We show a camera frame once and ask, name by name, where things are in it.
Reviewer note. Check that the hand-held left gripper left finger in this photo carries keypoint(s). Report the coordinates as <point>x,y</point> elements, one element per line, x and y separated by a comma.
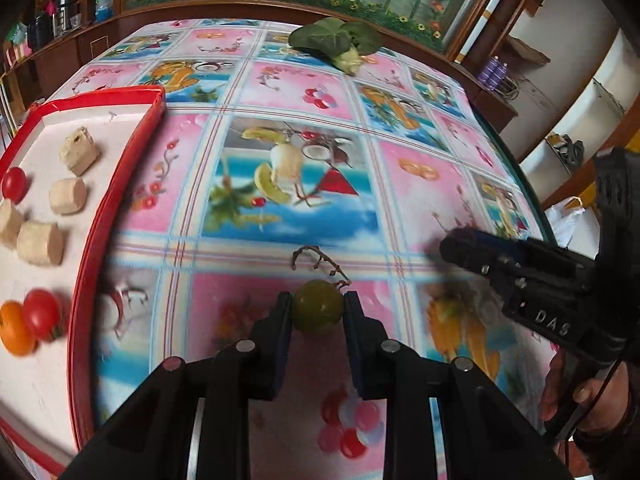
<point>282,340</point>

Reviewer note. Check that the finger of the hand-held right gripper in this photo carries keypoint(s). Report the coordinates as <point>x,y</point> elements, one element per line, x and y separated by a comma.
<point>465,257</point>
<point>502,244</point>

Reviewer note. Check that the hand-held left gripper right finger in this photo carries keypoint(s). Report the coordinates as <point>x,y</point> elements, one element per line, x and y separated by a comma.
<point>352,345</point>

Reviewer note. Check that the green round fruit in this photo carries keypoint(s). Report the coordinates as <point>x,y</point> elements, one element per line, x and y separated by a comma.
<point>317,310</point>

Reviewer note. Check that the red cherry tomato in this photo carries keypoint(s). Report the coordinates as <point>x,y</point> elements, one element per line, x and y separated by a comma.
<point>42,312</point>
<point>14,185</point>

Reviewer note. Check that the red-rimmed white tray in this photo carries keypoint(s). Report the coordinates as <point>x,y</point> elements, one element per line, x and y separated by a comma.
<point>30,385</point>

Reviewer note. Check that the beige corn cob piece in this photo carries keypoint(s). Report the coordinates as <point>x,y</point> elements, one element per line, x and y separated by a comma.
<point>67,195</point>
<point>40,242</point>
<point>7,222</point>
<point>80,152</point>

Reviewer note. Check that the orange tangerine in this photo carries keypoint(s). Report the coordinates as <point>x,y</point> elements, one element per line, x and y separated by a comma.
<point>15,327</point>

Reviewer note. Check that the person's right hand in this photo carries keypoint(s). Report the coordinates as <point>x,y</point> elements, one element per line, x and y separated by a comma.
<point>587,395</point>

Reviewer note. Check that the white plastic bag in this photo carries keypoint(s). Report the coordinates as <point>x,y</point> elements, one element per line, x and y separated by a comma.
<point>562,215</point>

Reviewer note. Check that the fruit-printed pink tablecloth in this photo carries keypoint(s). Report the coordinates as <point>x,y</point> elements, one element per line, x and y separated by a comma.
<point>300,220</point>

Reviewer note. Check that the purple bottle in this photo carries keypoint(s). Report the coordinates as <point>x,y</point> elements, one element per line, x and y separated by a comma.
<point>500,77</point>
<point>490,72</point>

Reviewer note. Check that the cardboard box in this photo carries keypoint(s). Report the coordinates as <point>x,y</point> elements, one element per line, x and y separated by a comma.
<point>525,50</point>

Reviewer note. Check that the white rolled paper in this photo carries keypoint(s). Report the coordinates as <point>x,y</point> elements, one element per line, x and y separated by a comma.
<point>482,15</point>

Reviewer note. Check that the green bok choy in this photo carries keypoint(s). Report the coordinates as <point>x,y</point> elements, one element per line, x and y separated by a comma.
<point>330,37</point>

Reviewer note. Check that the dark wooden cabinet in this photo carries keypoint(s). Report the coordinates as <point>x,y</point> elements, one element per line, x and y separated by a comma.
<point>225,12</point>

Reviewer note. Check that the black thermos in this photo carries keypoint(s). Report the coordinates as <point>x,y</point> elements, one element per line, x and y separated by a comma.
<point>40,30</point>

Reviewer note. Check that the steel thermos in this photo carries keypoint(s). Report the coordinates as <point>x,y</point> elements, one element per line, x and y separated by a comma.
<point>67,7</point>

